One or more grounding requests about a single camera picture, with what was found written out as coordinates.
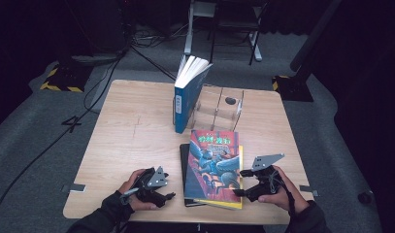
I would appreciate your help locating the person's left hand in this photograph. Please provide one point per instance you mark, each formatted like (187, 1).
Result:
(133, 200)

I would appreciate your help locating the black slanted pole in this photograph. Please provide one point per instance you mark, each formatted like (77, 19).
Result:
(311, 35)

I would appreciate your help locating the dark equipment cabinet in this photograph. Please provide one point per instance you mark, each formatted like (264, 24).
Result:
(104, 26)

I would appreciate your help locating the yellow book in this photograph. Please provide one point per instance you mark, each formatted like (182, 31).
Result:
(241, 181)

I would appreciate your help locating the person's right hand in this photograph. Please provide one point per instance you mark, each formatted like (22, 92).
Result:
(289, 194)

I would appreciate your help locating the red illustrated book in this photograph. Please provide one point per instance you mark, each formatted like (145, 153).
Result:
(213, 165)

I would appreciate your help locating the black base with yellow stripes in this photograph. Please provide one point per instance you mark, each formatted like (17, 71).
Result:
(67, 77)
(293, 89)

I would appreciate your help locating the black book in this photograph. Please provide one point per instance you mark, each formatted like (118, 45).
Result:
(184, 171)

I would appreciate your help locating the black round disc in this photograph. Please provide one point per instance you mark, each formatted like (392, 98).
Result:
(230, 100)

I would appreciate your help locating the clear acrylic book rack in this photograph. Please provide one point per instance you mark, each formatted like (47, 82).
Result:
(221, 106)

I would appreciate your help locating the white desk frame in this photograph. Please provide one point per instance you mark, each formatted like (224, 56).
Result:
(189, 32)

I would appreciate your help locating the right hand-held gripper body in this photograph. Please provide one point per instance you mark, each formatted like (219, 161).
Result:
(266, 181)

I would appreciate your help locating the grey tape strip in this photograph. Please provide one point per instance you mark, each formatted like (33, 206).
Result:
(310, 190)
(76, 188)

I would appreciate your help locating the blue book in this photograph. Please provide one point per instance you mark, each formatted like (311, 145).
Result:
(187, 97)

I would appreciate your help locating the black metal chair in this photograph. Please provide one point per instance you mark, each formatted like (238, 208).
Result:
(234, 22)

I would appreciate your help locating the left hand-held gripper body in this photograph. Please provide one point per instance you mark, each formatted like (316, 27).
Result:
(153, 184)

